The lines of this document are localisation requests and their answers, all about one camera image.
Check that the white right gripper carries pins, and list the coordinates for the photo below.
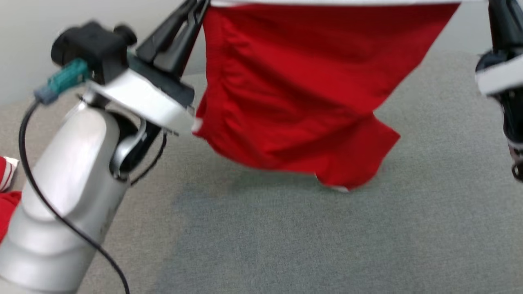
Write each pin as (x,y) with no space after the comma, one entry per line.
(510,77)

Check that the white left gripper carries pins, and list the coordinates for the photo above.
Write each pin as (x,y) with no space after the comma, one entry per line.
(147,98)

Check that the red white-trimmed garment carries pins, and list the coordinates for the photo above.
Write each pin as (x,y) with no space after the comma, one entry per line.
(294,90)

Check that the red white-striped garment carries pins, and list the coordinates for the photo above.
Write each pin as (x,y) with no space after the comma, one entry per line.
(7,204)

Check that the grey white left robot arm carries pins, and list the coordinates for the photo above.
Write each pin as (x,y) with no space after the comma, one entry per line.
(65,183)

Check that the teal left camera connector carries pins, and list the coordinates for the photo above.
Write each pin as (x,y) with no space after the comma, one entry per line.
(65,79)

